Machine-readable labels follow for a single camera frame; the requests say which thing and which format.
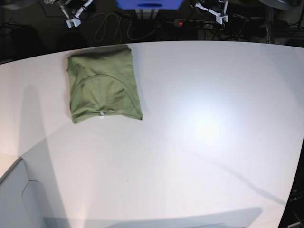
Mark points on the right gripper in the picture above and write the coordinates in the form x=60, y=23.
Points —
x=72, y=9

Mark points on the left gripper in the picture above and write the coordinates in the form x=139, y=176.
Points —
x=216, y=7

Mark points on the green T-shirt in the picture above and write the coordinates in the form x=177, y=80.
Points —
x=102, y=83

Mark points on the white power strip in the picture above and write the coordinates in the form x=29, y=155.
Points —
x=197, y=24

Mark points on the blue plastic box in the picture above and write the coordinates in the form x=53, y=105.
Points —
x=149, y=4

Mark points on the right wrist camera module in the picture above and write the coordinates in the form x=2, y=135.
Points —
x=73, y=23

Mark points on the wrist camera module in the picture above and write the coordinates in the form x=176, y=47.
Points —
x=222, y=19
x=73, y=23

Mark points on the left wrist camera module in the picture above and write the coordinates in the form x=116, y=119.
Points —
x=222, y=19

